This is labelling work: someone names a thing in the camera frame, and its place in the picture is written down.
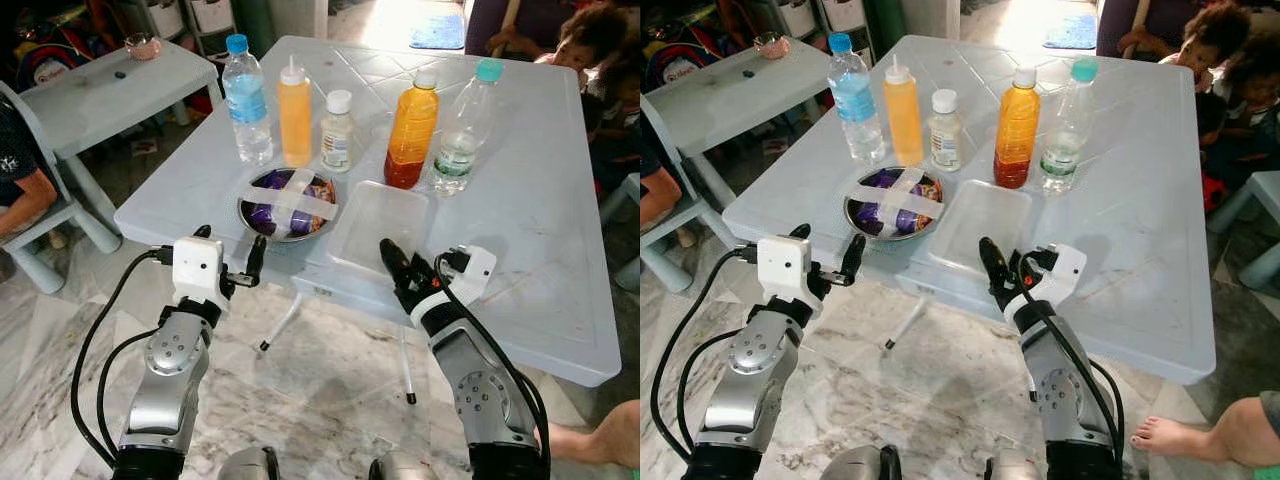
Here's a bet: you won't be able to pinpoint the water bottle blue cap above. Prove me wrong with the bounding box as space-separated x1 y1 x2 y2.
827 32 887 164
221 33 275 167

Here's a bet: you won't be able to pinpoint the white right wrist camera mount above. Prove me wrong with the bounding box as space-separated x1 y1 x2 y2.
410 244 499 327
1003 243 1088 323

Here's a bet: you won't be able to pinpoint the small light blue plastic table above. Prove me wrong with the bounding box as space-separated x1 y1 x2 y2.
642 40 836 213
18 40 223 256

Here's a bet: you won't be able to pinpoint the long black left arm cable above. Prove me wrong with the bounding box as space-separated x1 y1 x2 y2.
648 242 763 469
70 244 177 469

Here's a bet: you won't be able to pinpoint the taped steel bowl purple packets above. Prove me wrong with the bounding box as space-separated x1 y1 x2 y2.
237 167 340 244
843 166 946 242

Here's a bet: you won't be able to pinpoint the grey robot right leg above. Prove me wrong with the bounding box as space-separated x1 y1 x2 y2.
985 450 1046 480
368 450 441 480

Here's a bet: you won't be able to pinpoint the orange squeeze bottle white nozzle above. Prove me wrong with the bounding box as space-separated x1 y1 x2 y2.
883 56 925 168
276 56 315 169

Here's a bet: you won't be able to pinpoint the person in purple clothes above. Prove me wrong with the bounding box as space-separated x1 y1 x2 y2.
1095 0 1186 61
464 0 561 63

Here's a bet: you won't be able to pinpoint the clear bottle teal cap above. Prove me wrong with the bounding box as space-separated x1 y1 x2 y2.
1040 57 1100 196
431 57 505 197

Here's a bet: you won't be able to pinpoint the short black left arm cable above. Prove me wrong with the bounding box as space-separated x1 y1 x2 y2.
96 327 166 456
676 327 746 456

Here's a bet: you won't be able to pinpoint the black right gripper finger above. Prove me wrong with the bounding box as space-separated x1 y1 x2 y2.
978 236 1011 284
380 238 415 284

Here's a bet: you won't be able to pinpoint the curly haired child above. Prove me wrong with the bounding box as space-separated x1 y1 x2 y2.
1160 0 1256 96
535 0 641 111
1200 40 1280 186

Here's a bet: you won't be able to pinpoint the short black arm cable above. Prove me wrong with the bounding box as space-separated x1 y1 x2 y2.
96 327 166 456
1085 358 1128 469
676 327 746 456

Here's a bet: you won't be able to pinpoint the clear rectangular plastic container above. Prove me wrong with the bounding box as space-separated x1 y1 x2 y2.
324 180 434 283
926 179 1034 279

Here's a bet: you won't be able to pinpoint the large light blue plastic table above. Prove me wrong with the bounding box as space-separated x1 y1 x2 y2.
722 35 1218 403
113 35 623 406

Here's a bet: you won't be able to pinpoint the white plastic drawer cabinet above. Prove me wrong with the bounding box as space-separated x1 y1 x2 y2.
140 0 237 58
775 0 869 51

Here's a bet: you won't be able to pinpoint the blue door mat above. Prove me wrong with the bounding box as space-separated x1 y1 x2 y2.
408 12 467 52
1042 12 1098 51

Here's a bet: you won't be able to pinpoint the orange juice bottle white cap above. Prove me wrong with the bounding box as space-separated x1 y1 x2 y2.
383 70 442 191
993 68 1042 190

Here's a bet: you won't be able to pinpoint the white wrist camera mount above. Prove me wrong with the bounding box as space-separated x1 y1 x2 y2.
410 244 499 327
755 235 821 313
170 236 233 313
1003 243 1088 323

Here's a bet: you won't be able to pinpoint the grey robot left leg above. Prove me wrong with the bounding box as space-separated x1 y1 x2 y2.
820 445 903 480
215 446 281 480

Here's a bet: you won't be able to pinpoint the person's bare leg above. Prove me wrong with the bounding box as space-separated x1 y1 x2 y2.
1130 393 1280 471
543 398 641 471

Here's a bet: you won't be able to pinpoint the short black right arm cable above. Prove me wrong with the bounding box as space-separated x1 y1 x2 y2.
1085 358 1128 469

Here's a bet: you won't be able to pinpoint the dark green cylinder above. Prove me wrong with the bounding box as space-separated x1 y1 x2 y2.
233 0 278 58
865 0 909 53

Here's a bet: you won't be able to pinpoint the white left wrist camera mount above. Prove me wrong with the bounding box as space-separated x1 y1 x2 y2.
755 235 821 313
170 236 233 313

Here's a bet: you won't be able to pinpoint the grey robot leg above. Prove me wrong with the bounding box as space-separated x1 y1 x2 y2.
215 446 281 480
985 450 1046 480
820 445 903 480
368 450 441 480

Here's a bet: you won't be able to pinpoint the small clear bottle white cap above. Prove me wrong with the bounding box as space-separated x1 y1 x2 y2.
321 89 357 174
927 88 965 173

